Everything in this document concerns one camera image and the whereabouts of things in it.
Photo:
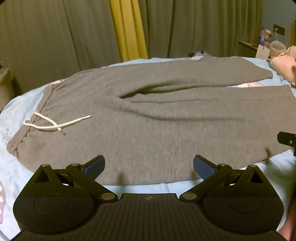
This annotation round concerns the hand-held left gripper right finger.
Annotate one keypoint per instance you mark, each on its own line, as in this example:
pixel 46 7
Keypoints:
pixel 203 166

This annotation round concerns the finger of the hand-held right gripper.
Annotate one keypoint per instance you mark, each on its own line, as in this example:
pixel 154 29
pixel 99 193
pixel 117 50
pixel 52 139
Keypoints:
pixel 286 138

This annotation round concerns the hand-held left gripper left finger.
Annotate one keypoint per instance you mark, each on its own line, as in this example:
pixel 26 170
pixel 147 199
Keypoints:
pixel 94 165

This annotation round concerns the grey sweat pants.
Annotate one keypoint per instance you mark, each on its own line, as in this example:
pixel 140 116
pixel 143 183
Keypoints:
pixel 150 120

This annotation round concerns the person's right forearm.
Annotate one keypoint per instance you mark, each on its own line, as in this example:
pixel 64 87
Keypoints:
pixel 290 222

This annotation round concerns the pink plush toy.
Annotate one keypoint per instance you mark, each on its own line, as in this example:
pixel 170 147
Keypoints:
pixel 285 63

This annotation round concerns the light blue printed bed sheet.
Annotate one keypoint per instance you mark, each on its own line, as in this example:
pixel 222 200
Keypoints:
pixel 13 166

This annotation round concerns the white box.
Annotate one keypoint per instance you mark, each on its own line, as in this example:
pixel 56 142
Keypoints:
pixel 262 52

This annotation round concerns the dark wooden nightstand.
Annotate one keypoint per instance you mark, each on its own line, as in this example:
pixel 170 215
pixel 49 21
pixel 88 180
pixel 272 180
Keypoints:
pixel 247 47

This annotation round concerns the blue label bottle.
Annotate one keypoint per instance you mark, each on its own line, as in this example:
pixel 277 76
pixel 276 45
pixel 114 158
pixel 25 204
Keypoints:
pixel 262 40

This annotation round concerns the clear plastic bottle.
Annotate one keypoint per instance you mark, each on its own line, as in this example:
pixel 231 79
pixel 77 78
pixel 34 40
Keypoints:
pixel 267 33

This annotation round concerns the olive cushion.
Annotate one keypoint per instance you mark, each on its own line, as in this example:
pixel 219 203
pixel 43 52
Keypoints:
pixel 5 88

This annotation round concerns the olive green curtain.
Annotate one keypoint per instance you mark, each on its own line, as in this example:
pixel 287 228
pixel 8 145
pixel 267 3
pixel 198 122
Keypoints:
pixel 196 25
pixel 57 34

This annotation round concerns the yellow curtain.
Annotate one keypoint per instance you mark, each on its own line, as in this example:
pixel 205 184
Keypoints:
pixel 129 30

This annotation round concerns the black wall socket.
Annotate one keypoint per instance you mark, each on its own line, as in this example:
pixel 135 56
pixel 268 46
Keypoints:
pixel 280 29

